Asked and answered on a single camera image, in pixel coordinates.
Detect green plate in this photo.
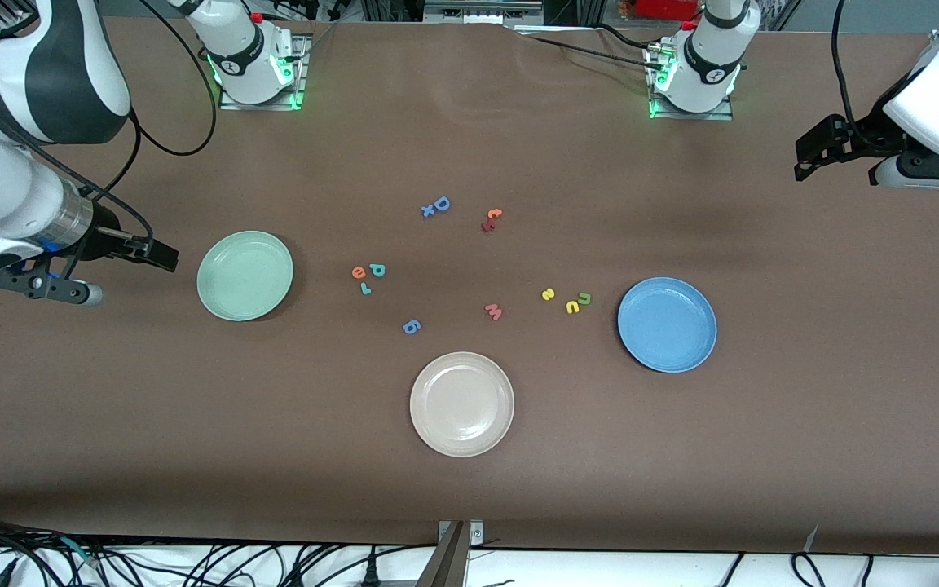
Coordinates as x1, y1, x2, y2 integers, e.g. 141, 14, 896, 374
196, 231, 294, 322

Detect red box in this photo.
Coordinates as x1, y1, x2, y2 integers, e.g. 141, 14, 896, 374
635, 0, 700, 22

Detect blue plate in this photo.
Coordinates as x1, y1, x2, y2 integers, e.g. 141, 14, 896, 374
617, 277, 718, 374

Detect beige plate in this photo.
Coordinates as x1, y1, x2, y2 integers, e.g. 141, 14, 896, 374
409, 351, 515, 458

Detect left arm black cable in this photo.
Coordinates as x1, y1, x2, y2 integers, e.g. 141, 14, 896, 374
831, 0, 874, 148

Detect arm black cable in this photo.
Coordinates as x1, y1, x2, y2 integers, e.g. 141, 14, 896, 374
831, 0, 874, 148
25, 0, 219, 245

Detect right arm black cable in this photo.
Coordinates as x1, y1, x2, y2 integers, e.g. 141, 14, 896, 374
25, 0, 219, 245

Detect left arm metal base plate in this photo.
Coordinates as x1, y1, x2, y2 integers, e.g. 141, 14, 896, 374
647, 45, 735, 121

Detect black table cable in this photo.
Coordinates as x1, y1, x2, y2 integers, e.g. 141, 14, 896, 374
514, 23, 658, 70

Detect teal cable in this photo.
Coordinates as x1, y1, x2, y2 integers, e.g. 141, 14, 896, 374
60, 536, 101, 568

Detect grey metal frame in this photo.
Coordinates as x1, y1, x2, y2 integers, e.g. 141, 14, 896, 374
423, 0, 545, 27

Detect looped black cable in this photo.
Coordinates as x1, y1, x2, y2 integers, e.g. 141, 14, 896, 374
791, 553, 827, 587

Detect metal table bracket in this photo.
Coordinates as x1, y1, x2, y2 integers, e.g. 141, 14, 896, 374
417, 520, 484, 587

